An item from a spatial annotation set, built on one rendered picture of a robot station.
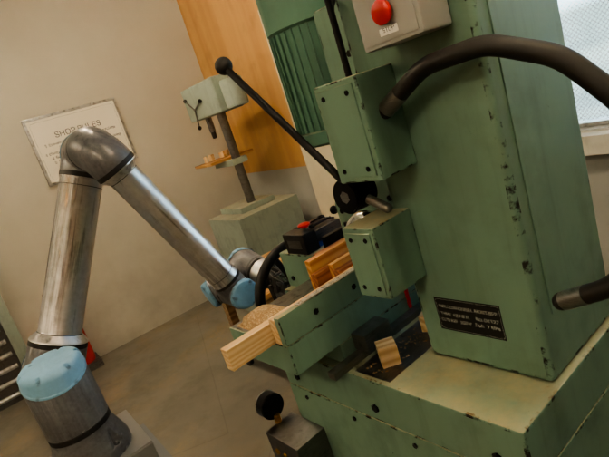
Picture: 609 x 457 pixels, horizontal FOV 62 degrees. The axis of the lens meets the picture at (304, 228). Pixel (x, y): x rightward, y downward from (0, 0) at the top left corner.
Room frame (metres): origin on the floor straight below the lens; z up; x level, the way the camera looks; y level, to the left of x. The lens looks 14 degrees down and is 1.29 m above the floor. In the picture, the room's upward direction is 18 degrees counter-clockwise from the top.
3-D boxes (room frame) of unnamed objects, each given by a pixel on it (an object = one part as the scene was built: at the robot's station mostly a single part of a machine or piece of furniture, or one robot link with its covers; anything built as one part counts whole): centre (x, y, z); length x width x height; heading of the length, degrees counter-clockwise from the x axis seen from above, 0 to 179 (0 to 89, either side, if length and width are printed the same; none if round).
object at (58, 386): (1.15, 0.69, 0.81); 0.17 x 0.15 x 0.18; 31
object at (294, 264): (1.17, -0.02, 0.91); 0.15 x 0.14 x 0.09; 125
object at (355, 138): (0.76, -0.13, 1.23); 0.09 x 0.08 x 0.15; 35
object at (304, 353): (1.10, -0.07, 0.87); 0.61 x 0.30 x 0.06; 125
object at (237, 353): (0.95, -0.03, 0.92); 0.55 x 0.02 x 0.04; 125
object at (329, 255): (1.06, -0.07, 0.94); 0.20 x 0.02 x 0.08; 125
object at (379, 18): (0.66, -0.17, 1.36); 0.03 x 0.01 x 0.03; 35
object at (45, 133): (3.70, 1.29, 1.48); 0.64 x 0.02 x 0.46; 122
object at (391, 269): (0.78, -0.11, 1.02); 0.09 x 0.07 x 0.12; 125
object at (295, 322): (0.98, -0.15, 0.93); 0.60 x 0.02 x 0.06; 125
